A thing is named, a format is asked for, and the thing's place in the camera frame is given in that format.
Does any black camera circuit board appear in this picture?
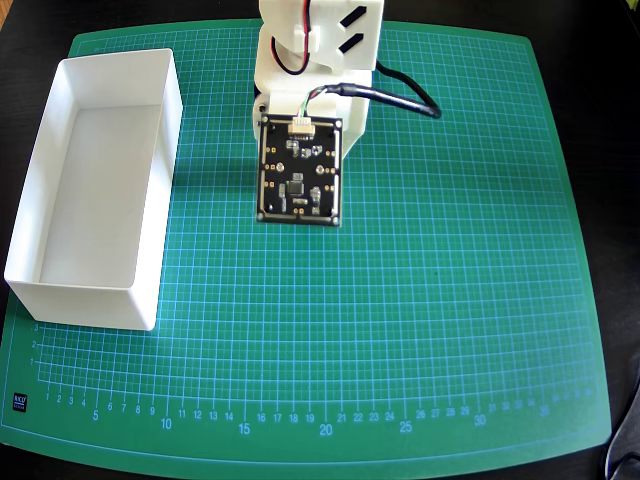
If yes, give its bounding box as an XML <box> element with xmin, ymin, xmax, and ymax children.
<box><xmin>255</xmin><ymin>113</ymin><xmax>345</xmax><ymax>228</ymax></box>

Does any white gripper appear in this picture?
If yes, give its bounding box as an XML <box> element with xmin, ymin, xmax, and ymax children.
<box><xmin>251</xmin><ymin>63</ymin><xmax>375</xmax><ymax>151</ymax></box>

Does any green cutting mat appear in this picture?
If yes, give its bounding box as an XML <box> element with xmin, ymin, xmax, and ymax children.
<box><xmin>0</xmin><ymin>18</ymin><xmax>614</xmax><ymax>479</ymax></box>

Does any black camera cable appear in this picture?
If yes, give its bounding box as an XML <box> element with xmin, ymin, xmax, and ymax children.
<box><xmin>319</xmin><ymin>59</ymin><xmax>443</xmax><ymax>120</ymax></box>

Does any white plastic bin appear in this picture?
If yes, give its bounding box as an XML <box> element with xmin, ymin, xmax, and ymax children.
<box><xmin>3</xmin><ymin>47</ymin><xmax>184</xmax><ymax>332</ymax></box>

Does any red and black wire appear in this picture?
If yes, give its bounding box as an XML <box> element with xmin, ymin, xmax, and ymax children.
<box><xmin>271</xmin><ymin>0</ymin><xmax>314</xmax><ymax>77</ymax></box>

